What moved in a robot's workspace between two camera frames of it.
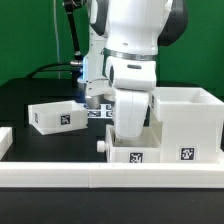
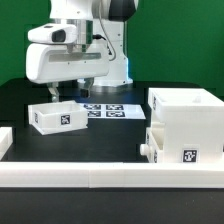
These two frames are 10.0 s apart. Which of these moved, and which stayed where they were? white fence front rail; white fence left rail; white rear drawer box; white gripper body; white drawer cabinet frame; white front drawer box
Moved: white front drawer box; white gripper body
Stayed: white drawer cabinet frame; white fence front rail; white rear drawer box; white fence left rail
